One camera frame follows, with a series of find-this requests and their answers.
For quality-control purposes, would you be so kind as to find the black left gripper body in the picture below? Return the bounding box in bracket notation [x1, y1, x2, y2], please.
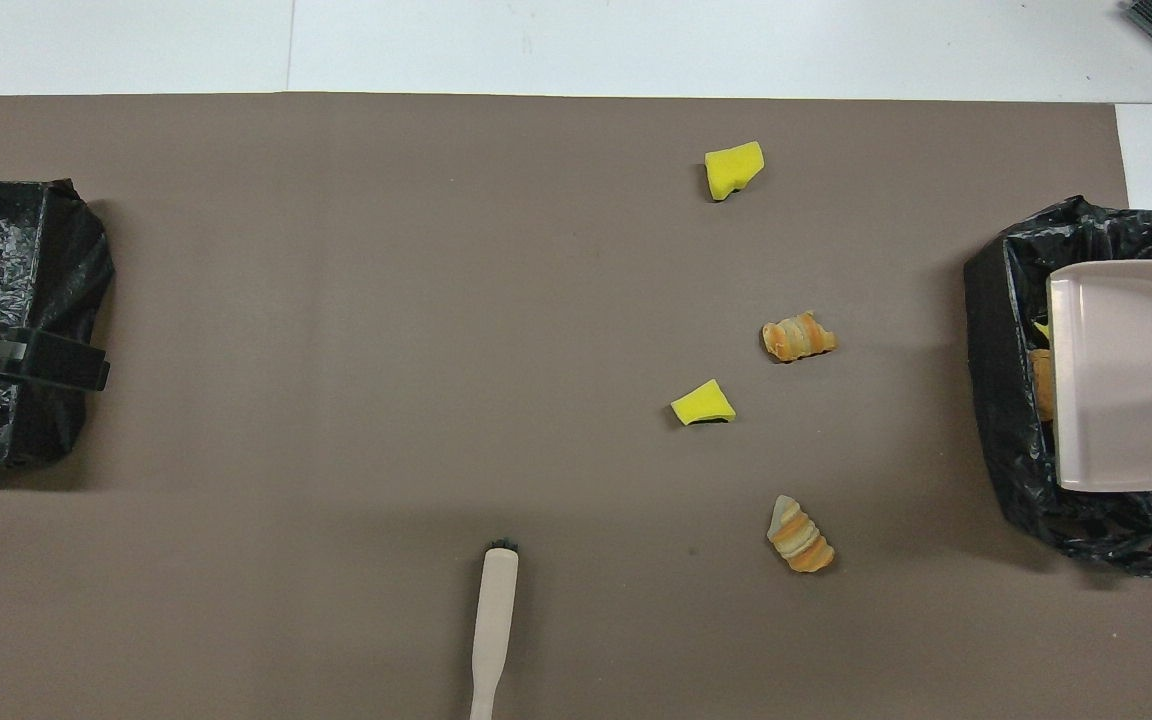
[0, 328, 111, 394]

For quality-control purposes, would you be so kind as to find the beige plastic dustpan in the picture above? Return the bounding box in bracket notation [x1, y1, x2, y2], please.
[1048, 260, 1152, 493]

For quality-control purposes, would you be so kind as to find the beige brush with black bristles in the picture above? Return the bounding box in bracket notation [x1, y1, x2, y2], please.
[469, 538, 520, 720]

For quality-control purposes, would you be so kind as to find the brown curled toy croissant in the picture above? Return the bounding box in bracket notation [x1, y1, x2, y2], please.
[760, 311, 839, 364]

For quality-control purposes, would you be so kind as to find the tan peanut-shaped bread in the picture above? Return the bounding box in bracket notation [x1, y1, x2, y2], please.
[1029, 348, 1056, 423]

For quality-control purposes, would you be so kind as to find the brown table mat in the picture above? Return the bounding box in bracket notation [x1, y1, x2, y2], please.
[0, 92, 1152, 720]

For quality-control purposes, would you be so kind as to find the bin lined with black bag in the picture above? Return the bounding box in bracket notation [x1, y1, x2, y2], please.
[963, 195, 1152, 578]
[0, 178, 117, 473]

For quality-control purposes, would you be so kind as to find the small yellow sponge wedge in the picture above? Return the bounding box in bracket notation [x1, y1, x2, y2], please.
[670, 379, 737, 428]

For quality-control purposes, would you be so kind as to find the pale-tipped striped toy croissant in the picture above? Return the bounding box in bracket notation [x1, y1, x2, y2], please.
[766, 494, 836, 574]

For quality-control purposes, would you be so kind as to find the yellow five-sided sponge chunk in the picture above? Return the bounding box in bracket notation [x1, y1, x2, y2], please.
[704, 141, 766, 202]

